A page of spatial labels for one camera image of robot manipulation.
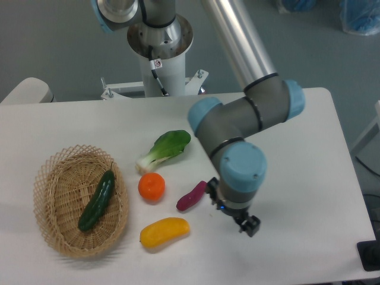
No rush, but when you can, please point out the orange tangerine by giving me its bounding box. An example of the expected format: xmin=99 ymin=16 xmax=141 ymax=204
xmin=138 ymin=172 xmax=166 ymax=202

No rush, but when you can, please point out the white furniture at right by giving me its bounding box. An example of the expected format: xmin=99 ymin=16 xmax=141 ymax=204
xmin=350 ymin=101 xmax=379 ymax=156

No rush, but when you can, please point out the yellow mango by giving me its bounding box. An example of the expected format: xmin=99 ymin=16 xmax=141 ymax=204
xmin=140 ymin=217 xmax=191 ymax=248

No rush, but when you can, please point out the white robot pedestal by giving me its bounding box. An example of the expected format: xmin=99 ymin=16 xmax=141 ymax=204
xmin=101 ymin=14 xmax=208 ymax=100

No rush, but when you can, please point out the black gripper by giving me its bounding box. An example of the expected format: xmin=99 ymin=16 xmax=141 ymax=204
xmin=205 ymin=177 xmax=261 ymax=238

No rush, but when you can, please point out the blue plastic bag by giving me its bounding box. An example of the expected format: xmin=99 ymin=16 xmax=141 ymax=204
xmin=275 ymin=0 xmax=316 ymax=14
xmin=339 ymin=0 xmax=379 ymax=36

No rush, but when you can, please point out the white chair armrest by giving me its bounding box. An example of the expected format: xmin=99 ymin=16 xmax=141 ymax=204
xmin=1 ymin=77 xmax=56 ymax=105

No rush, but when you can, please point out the green bok choy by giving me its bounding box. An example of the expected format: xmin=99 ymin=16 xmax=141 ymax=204
xmin=135 ymin=130 xmax=191 ymax=175

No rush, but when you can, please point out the black device at edge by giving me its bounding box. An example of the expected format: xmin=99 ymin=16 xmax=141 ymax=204
xmin=357 ymin=240 xmax=379 ymax=272

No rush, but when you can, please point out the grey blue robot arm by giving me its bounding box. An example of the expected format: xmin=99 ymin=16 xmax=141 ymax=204
xmin=91 ymin=1 xmax=305 ymax=236

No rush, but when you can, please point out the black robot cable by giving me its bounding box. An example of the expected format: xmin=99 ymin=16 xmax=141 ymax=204
xmin=147 ymin=44 xmax=170 ymax=97

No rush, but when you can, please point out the purple sweet potato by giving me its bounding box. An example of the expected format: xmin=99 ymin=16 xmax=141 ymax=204
xmin=176 ymin=180 xmax=207 ymax=212

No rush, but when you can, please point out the dark green cucumber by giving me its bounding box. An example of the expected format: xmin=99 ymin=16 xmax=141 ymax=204
xmin=78 ymin=163 xmax=116 ymax=232

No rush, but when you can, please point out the woven wicker basket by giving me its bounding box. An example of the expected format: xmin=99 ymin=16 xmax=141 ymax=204
xmin=33 ymin=145 xmax=129 ymax=258

